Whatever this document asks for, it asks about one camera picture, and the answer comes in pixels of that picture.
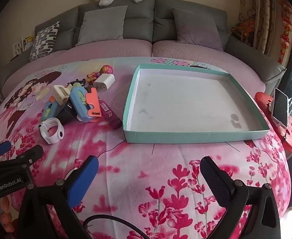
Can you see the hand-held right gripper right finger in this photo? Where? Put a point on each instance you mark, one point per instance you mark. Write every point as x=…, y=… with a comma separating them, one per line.
x=214, y=183

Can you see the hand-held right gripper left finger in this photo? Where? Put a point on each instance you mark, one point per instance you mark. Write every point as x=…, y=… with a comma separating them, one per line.
x=83, y=181

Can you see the white smartwatch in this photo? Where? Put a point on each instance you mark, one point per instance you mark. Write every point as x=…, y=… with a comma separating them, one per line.
x=57, y=134

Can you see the black charger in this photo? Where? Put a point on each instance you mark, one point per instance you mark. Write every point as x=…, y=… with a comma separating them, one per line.
x=66, y=114

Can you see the cream hair clip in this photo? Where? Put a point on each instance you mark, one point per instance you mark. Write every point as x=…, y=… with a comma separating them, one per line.
x=60, y=93

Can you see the magenta tube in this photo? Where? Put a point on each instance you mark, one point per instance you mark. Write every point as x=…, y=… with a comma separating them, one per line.
x=110, y=114

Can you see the orange toy knife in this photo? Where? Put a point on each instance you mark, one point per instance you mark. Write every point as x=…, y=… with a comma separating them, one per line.
x=93, y=102

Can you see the black toy car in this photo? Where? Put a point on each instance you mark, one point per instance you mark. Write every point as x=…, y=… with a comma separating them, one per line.
x=76, y=82

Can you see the teal shallow cardboard box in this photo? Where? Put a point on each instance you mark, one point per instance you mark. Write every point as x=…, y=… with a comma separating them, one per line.
x=185, y=99

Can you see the white charger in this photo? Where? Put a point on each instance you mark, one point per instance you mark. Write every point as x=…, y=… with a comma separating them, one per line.
x=105, y=81

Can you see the pink toy pup figure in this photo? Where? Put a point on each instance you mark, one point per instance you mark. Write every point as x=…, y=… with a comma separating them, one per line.
x=106, y=69

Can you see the printed blanket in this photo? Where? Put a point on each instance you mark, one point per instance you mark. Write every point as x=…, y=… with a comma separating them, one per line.
x=146, y=179

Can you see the white phone holder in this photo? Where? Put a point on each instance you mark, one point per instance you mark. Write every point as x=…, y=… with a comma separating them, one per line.
x=272, y=108

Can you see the smartphone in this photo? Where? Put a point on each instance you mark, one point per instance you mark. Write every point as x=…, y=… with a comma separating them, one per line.
x=280, y=107

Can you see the books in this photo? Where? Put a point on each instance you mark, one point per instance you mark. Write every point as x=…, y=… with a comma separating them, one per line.
x=24, y=43

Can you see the black white patterned cushion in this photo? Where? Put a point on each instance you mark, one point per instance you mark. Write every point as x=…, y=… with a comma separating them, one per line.
x=45, y=41

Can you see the pink sofa cover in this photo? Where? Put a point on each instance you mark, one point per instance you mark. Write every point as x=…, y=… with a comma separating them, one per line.
x=111, y=48

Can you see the light grey cushion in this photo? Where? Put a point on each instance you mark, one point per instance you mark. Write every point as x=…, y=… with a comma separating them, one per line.
x=101, y=25

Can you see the dark grey cushion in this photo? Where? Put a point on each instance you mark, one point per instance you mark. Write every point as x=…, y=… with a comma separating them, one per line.
x=198, y=29

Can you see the orange backpack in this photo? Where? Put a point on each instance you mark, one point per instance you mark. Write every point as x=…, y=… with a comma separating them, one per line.
x=244, y=31

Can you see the red hanging decoration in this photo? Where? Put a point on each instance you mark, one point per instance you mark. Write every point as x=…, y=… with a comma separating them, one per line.
x=286, y=29

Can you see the beige patterned curtain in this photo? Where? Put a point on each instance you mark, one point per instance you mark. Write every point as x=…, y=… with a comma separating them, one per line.
x=262, y=12

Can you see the grey sofa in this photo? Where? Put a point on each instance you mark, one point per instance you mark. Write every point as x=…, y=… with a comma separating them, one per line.
x=141, y=12

